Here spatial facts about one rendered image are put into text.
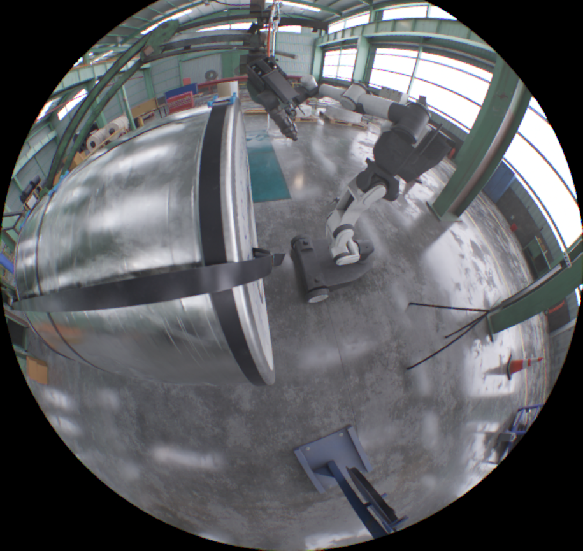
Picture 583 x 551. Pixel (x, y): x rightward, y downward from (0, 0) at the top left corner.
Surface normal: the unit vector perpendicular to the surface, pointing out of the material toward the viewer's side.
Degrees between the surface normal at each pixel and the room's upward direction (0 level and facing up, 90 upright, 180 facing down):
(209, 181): 29
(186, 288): 39
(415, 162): 76
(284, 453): 0
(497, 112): 90
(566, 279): 90
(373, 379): 0
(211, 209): 33
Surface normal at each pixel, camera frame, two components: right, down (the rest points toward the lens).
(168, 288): 0.50, -0.07
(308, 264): 0.07, -0.51
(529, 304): -0.98, 0.13
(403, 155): -0.62, 0.62
